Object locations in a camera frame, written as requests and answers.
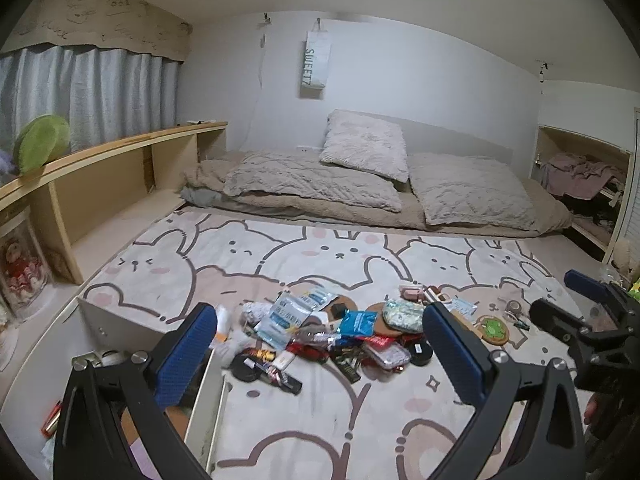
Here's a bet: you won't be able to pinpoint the dark clothes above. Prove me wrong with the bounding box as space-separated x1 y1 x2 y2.
565 180 626 233

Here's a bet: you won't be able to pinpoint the doll in clear box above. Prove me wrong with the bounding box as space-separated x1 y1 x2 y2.
0 215 53 321

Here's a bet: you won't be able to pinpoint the bunny printed blanket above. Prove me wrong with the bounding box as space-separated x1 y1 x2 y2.
82 207 616 480

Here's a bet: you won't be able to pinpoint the blue white mask packet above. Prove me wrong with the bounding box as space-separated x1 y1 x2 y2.
295 287 333 311
255 320 293 348
270 292 308 331

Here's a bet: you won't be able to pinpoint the clear plastic case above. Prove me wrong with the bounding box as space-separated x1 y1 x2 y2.
367 345 412 372

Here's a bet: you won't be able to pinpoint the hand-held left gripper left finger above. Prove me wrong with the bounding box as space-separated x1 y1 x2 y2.
52 302 218 480

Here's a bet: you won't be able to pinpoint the beige valance with drawings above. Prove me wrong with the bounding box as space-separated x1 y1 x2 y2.
0 0 193 63

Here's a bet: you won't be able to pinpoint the cork round coaster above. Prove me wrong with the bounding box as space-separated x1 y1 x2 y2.
365 302 401 334

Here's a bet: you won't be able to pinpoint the red packet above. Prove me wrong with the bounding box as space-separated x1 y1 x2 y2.
362 335 398 353

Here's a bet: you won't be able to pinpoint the green plush toy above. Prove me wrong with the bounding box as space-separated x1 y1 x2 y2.
12 114 71 177

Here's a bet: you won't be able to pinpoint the green frog coaster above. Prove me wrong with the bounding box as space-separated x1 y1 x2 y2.
475 315 513 345

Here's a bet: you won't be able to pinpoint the light blue packet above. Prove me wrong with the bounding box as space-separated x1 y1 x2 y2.
447 297 478 317

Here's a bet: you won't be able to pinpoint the beige headboard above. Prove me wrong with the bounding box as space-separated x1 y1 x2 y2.
330 110 515 166

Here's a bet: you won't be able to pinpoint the black round compact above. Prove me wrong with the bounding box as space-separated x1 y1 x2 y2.
407 340 433 367

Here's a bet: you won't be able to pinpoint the wooden wardrobe niche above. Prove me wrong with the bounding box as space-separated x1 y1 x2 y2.
532 124 633 263

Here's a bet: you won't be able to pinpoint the brown bandage roll in bag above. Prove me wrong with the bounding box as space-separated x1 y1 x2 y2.
295 324 338 347

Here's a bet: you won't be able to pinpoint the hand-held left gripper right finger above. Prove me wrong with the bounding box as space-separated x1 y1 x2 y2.
421 302 587 480

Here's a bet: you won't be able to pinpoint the red orange small object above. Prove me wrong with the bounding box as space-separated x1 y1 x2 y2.
41 400 63 436

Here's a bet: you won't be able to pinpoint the beige fleece duvet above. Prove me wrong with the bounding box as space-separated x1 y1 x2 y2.
181 157 573 238

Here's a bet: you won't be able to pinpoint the dark brown round coaster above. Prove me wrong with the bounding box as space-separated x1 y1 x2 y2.
327 295 359 322

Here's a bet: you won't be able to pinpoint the grey green sheet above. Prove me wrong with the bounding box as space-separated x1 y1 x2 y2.
180 186 231 207

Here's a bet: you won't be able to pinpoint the blue foil packet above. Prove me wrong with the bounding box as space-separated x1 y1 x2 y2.
337 309 378 337

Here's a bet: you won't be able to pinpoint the beige fluffy toy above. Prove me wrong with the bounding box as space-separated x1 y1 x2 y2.
612 240 638 281

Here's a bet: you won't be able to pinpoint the pink clothes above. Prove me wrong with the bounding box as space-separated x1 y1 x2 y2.
542 154 626 200

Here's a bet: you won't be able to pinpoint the white hanging cable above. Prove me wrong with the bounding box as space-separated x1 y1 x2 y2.
247 12 273 153

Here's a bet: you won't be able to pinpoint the black round tin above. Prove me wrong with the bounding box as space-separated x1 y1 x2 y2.
233 354 266 383

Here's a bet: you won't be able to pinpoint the grey curtain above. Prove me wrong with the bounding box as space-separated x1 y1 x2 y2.
0 45 181 153

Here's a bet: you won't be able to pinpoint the fluffy beige pillow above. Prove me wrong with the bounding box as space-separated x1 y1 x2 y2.
319 109 411 183

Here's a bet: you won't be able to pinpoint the white storage box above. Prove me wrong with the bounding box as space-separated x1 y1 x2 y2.
42 296 228 480

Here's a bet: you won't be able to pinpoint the white louvered door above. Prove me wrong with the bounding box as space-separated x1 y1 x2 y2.
602 107 640 266

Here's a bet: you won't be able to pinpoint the red lighter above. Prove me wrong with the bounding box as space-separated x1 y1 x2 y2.
290 342 331 363

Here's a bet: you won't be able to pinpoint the glitter pouch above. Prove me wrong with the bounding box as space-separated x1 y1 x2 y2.
382 299 426 333

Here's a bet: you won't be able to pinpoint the white crumpled plastic bags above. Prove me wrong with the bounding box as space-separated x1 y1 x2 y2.
220 332 261 368

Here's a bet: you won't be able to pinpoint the wooden bedside shelf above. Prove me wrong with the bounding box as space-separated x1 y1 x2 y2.
0 121 228 286

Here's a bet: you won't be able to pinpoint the white hanging paper bag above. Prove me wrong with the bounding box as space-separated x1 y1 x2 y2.
299 19 332 101

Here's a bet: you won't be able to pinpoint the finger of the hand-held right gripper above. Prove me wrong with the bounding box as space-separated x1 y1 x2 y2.
564 269 613 301
529 297 596 346

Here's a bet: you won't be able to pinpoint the white bag roll orange band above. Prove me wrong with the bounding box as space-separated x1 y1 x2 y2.
210 306 236 348

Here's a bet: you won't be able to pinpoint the quilted beige pillow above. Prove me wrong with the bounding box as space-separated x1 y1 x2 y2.
409 152 538 227
222 152 403 212

